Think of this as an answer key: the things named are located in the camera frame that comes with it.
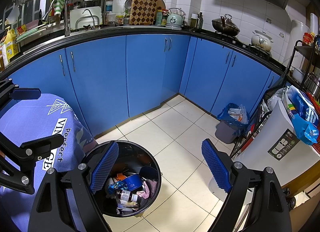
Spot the green white striped cloth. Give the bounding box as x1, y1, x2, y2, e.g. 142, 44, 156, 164
54, 0, 66, 16

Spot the dark wok with lid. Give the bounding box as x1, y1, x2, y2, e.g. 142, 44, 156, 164
212, 14, 240, 37

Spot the checkered wooden cutting board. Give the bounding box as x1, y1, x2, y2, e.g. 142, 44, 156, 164
129, 0, 160, 26

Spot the white plastic tub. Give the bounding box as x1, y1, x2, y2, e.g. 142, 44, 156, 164
69, 7, 103, 31

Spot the blue snack pack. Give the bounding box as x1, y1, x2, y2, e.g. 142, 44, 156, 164
285, 85, 320, 146

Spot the black gas stove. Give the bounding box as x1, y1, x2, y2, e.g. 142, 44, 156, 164
212, 32, 273, 60

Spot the grey bin with blue bag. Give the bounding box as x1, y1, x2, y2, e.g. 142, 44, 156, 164
215, 102, 250, 144

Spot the black round trash bin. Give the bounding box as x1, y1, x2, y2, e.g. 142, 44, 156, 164
82, 140, 162, 219

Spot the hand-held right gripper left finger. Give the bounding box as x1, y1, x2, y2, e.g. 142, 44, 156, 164
27, 141, 120, 232

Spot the dark blue round container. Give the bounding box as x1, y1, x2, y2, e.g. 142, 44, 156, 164
139, 166, 157, 180

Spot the silver pill blister pack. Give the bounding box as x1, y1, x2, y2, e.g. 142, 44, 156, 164
117, 201, 139, 213

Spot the chrome pull-out faucet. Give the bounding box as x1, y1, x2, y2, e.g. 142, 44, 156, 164
41, 0, 71, 37

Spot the brown medicine bottle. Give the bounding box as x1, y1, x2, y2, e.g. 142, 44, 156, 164
119, 189, 139, 203

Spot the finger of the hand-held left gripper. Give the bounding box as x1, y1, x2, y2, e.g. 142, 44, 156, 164
0, 131, 65, 195
0, 78, 42, 111

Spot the blue plastic bowl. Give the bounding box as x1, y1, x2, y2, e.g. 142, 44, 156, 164
124, 174, 144, 189

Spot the white plastic bag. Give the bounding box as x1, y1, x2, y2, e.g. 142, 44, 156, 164
267, 88, 288, 111

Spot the white tall appliance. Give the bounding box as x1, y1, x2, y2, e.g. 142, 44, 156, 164
209, 100, 320, 202

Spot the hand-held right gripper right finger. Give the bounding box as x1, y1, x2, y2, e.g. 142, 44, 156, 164
201, 139, 293, 232

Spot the yellow detergent bottle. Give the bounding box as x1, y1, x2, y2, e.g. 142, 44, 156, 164
4, 29, 21, 63

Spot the steel pot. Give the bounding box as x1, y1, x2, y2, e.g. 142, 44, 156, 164
304, 73, 320, 92

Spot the white ceramic pot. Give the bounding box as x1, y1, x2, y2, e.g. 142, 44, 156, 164
251, 30, 272, 52

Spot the blue printed tablecloth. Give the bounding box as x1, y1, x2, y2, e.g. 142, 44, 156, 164
0, 93, 100, 232

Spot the small chrome faucet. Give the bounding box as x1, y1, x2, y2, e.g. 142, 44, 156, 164
76, 9, 100, 30

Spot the mint green kettle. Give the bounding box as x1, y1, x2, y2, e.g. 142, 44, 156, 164
166, 7, 186, 28

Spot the pink checkered wrapper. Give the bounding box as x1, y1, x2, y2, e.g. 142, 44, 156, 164
136, 180, 158, 199

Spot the black kitchen countertop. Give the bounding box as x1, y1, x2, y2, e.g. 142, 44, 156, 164
0, 25, 290, 77

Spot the blue kitchen cabinet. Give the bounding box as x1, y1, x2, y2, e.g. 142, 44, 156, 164
0, 33, 290, 137

